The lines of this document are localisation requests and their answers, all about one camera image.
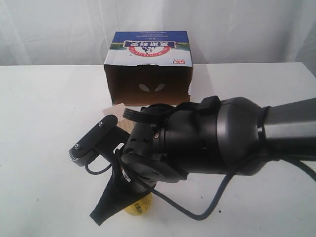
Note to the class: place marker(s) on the open cardboard milk box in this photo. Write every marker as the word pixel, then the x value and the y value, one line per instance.
pixel 149 67

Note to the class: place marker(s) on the yellow round object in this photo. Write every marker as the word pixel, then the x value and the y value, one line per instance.
pixel 141 206

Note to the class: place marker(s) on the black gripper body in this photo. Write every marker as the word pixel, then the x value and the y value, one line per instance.
pixel 146 158

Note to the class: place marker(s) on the wooden cube block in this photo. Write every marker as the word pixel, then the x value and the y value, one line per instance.
pixel 117 110

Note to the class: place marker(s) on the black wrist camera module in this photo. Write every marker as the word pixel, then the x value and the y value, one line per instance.
pixel 93 143

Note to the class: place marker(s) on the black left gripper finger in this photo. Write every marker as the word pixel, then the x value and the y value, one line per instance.
pixel 118 194

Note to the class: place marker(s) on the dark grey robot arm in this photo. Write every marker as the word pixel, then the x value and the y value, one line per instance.
pixel 230 137

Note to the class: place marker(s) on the white curtain backdrop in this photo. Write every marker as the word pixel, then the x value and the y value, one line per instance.
pixel 79 32

